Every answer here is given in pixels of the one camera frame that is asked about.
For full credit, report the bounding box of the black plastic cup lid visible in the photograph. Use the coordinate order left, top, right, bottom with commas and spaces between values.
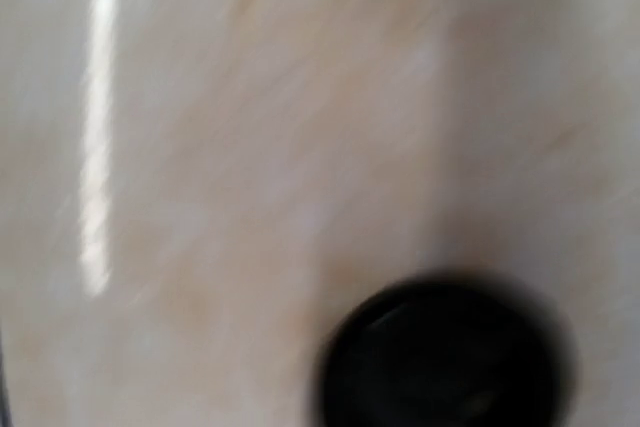
311, 270, 578, 426

